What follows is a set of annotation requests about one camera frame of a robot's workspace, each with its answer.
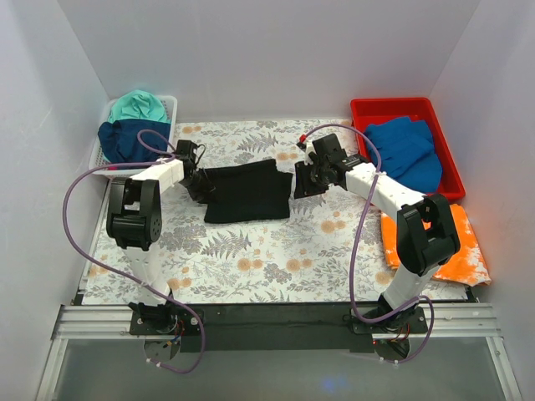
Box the floral table mat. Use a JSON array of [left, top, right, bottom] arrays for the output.
[[81, 119, 467, 305]]

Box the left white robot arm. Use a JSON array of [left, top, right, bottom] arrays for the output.
[[106, 140, 215, 295]]

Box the red plastic bin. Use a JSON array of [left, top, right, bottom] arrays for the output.
[[349, 97, 466, 201]]

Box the navy blue t shirt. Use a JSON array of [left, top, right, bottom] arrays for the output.
[[98, 119, 171, 163]]

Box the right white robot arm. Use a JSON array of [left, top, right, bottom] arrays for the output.
[[294, 135, 461, 332]]

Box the orange white t shirt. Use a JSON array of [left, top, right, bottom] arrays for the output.
[[380, 204, 492, 287]]

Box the aluminium mounting rail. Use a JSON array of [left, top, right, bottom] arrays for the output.
[[37, 302, 522, 400]]

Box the black t shirt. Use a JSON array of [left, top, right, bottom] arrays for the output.
[[204, 159, 293, 224]]

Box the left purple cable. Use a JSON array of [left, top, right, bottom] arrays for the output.
[[61, 129, 207, 373]]

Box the teal t shirt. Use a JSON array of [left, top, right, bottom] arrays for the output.
[[108, 89, 171, 123]]

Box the white plastic basket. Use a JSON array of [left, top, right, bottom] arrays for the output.
[[88, 95, 178, 180]]

